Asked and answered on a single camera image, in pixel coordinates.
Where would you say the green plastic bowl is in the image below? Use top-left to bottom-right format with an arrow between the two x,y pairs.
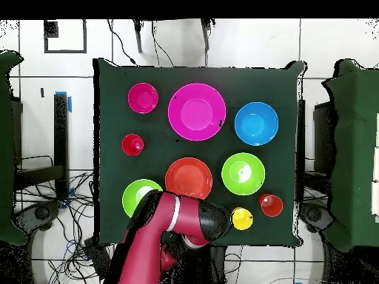
221,152 -> 266,197
121,178 -> 164,219

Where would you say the large orange bowl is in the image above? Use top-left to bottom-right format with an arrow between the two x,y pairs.
164,157 -> 214,201

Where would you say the large pink bowl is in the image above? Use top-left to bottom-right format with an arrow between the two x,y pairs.
167,82 -> 227,142

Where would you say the red plastic cup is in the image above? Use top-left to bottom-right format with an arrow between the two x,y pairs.
121,133 -> 145,157

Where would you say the light blue bowl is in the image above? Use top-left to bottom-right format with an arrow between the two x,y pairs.
234,101 -> 280,146

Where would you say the small crimson bowl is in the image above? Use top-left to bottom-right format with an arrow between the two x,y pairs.
127,82 -> 160,115

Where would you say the yellow plastic cup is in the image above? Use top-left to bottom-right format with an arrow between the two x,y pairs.
231,206 -> 254,231

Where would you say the dark green table cloth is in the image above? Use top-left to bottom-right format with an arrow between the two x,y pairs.
93,58 -> 306,248

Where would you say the orange plastic cup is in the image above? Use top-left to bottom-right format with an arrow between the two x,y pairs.
258,193 -> 284,218

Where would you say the black tripod leg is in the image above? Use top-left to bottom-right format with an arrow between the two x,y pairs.
132,19 -> 144,54
200,19 -> 212,52

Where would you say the black metal stand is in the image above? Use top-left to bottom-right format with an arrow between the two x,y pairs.
13,92 -> 70,200

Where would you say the black box on floor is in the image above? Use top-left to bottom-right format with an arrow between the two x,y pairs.
83,237 -> 112,280

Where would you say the green cloth side table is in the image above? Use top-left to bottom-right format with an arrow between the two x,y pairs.
321,58 -> 379,252
0,50 -> 28,246

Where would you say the black floor cable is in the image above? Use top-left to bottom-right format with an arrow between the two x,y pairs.
107,19 -> 138,67

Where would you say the black upright post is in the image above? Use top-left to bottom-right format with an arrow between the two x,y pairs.
296,99 -> 306,205

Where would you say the black round pedestal base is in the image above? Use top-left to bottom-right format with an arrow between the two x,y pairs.
13,200 -> 61,232

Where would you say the black square floor frame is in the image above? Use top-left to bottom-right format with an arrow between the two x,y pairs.
43,19 -> 87,55

